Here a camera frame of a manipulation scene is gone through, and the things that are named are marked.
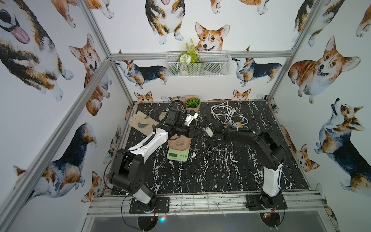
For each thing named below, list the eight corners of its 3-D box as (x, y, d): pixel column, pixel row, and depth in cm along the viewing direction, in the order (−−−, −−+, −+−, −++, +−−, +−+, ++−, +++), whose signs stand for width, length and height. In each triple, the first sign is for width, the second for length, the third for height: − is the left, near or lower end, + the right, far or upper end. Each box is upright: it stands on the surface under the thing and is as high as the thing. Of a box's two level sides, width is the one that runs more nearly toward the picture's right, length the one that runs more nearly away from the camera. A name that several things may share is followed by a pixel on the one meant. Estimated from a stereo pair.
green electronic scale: (167, 161, 91) (166, 159, 88) (168, 150, 96) (167, 148, 93) (189, 161, 91) (189, 159, 88) (189, 150, 96) (189, 148, 93)
